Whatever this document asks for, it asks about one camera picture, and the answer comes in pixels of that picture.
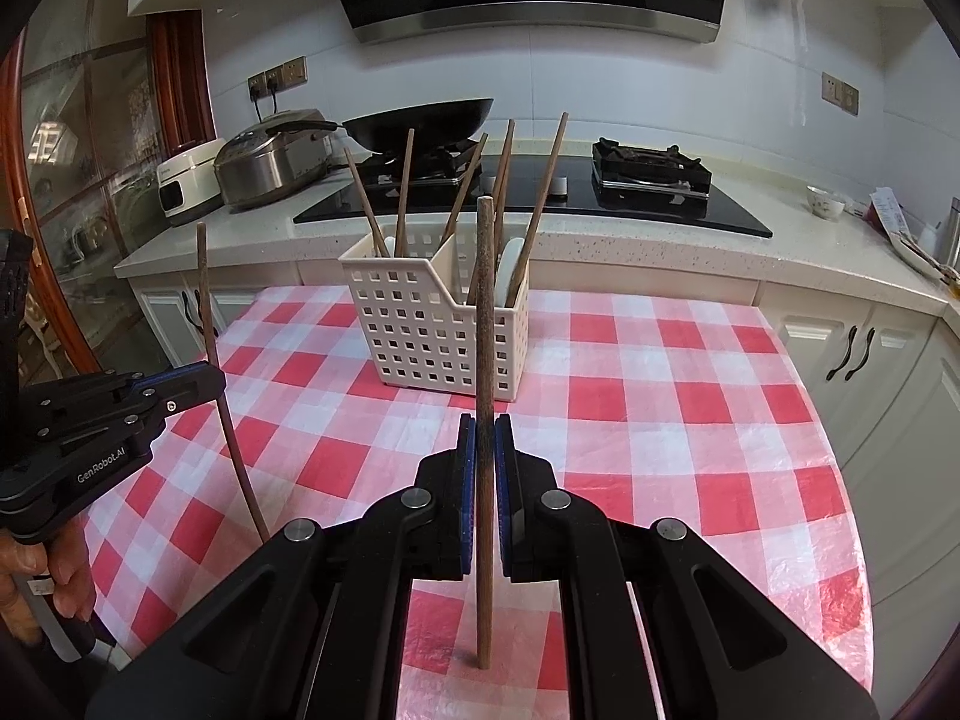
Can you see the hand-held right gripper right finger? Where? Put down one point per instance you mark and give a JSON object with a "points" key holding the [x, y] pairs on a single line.
{"points": [[506, 499]]}

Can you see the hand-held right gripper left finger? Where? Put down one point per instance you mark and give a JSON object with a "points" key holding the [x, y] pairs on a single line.
{"points": [[466, 499]]}

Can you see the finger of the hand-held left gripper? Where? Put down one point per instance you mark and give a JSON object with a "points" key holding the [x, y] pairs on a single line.
{"points": [[97, 420], [187, 384]]}

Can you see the brown wooden chopstick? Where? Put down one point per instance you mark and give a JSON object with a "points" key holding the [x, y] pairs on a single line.
{"points": [[364, 199], [405, 187], [544, 187], [499, 187], [510, 142], [240, 469], [465, 187], [486, 315]]}

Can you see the white perforated plastic basket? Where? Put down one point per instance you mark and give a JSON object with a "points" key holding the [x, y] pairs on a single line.
{"points": [[405, 330]]}

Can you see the person's left hand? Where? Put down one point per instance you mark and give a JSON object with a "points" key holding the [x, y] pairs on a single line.
{"points": [[75, 577]]}

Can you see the red checkered tablecloth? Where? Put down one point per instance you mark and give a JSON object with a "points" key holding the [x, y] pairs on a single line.
{"points": [[660, 427]]}

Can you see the white countertop appliance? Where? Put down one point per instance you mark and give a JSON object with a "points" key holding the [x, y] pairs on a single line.
{"points": [[184, 191]]}

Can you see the silver rice cooker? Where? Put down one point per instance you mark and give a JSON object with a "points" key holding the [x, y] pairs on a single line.
{"points": [[262, 165]]}

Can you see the red wooden glass door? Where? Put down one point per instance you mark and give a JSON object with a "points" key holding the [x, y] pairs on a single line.
{"points": [[82, 165]]}

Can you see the black glass gas stove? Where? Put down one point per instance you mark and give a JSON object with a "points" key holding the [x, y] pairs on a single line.
{"points": [[645, 214]]}

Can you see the black burner grate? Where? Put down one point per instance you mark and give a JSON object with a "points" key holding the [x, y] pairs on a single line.
{"points": [[435, 165], [649, 165]]}

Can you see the white kitchen base cabinet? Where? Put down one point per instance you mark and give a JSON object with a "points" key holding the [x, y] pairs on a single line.
{"points": [[810, 345]]}

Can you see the black wok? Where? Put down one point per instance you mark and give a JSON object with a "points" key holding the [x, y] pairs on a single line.
{"points": [[420, 124]]}

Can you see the small patterned bowl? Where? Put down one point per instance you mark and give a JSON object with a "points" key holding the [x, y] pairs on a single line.
{"points": [[825, 202]]}

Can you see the red and white packet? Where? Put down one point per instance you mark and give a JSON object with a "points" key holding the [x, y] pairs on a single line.
{"points": [[889, 214]]}

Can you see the white plate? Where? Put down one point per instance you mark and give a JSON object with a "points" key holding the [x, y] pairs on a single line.
{"points": [[919, 259]]}

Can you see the stainless steel cup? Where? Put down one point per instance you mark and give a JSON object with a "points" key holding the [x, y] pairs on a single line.
{"points": [[954, 232]]}

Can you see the gold wall outlet with plug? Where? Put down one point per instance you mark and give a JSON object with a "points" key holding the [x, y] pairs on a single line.
{"points": [[281, 75]]}

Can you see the gold wall switch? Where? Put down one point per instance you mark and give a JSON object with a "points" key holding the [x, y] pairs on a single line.
{"points": [[840, 94]]}

